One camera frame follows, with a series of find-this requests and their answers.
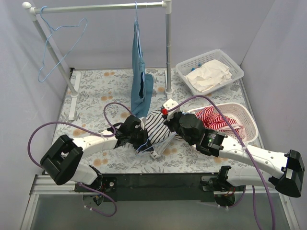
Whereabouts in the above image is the black white striped tank top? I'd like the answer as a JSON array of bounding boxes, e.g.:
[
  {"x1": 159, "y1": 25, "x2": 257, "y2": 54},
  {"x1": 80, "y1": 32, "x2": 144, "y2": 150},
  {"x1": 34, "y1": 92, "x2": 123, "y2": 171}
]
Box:
[{"x1": 140, "y1": 110, "x2": 182, "y2": 159}]

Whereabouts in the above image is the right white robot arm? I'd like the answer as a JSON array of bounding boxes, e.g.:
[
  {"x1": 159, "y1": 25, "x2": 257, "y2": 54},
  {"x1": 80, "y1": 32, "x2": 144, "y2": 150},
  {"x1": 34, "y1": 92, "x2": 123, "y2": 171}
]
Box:
[{"x1": 162, "y1": 109, "x2": 305, "y2": 198}]

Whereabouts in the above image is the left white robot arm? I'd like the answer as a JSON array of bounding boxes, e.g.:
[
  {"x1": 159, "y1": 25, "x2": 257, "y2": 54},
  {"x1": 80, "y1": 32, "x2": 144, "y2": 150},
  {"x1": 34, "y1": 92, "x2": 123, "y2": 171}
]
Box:
[{"x1": 40, "y1": 115, "x2": 148, "y2": 192}]

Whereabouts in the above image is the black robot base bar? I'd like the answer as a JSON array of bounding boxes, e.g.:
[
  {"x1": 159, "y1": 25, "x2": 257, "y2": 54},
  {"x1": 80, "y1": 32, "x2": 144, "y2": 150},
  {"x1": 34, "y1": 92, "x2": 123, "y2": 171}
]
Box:
[{"x1": 74, "y1": 171, "x2": 243, "y2": 203}]

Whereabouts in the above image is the blue hanger holding garment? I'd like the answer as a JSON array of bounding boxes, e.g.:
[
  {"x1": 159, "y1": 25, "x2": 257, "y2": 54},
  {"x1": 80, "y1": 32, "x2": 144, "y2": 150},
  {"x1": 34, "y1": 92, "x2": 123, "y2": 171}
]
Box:
[{"x1": 132, "y1": 2, "x2": 145, "y2": 99}]

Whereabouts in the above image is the red white striped garment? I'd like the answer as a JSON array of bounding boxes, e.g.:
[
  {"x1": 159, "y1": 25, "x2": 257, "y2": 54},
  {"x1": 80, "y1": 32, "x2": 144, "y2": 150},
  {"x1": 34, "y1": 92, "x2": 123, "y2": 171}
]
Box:
[{"x1": 195, "y1": 106, "x2": 246, "y2": 139}]

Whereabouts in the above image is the blue hanging garment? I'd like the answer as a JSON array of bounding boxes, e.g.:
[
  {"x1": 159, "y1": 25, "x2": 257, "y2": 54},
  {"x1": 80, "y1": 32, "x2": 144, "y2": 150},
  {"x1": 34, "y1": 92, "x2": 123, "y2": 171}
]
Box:
[{"x1": 130, "y1": 22, "x2": 154, "y2": 118}]

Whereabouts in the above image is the white plastic laundry basket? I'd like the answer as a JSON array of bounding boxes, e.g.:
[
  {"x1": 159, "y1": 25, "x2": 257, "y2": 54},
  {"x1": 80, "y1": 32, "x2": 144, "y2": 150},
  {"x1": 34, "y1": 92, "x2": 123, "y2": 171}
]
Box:
[{"x1": 189, "y1": 103, "x2": 259, "y2": 145}]

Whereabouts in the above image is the white basket at back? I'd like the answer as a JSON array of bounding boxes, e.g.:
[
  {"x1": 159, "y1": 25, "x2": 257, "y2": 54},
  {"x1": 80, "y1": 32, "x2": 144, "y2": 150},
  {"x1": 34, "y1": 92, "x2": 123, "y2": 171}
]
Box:
[{"x1": 176, "y1": 49, "x2": 244, "y2": 95}]

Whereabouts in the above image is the cream white cloth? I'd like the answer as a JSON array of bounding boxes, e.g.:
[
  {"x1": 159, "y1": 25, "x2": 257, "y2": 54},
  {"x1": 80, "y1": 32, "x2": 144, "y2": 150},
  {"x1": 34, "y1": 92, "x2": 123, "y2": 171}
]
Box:
[{"x1": 185, "y1": 59, "x2": 232, "y2": 92}]

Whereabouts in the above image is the grey white clothes rack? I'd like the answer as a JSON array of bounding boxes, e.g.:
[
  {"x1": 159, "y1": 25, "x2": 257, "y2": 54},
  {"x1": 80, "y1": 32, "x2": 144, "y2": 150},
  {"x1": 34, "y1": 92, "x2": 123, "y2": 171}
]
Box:
[{"x1": 22, "y1": 0, "x2": 174, "y2": 121}]

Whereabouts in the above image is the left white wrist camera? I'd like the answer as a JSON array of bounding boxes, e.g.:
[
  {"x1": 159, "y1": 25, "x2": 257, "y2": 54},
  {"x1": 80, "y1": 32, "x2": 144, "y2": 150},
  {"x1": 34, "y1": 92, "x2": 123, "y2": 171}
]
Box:
[{"x1": 140, "y1": 117, "x2": 146, "y2": 130}]

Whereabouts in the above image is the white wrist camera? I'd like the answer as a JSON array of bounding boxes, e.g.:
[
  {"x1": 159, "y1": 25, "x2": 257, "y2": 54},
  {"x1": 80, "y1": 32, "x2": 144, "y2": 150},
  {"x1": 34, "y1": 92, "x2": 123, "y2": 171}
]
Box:
[
  {"x1": 140, "y1": 117, "x2": 146, "y2": 130},
  {"x1": 161, "y1": 99, "x2": 180, "y2": 121}
]

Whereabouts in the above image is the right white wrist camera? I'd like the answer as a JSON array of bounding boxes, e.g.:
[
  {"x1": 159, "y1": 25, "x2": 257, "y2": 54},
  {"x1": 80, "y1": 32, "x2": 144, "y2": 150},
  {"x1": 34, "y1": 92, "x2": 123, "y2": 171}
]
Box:
[{"x1": 161, "y1": 99, "x2": 180, "y2": 121}]

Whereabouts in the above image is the light blue wire hanger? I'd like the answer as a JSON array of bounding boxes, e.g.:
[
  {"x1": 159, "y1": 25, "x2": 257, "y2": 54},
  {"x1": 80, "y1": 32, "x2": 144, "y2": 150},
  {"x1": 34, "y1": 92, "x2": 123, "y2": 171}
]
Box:
[{"x1": 38, "y1": 6, "x2": 88, "y2": 82}]

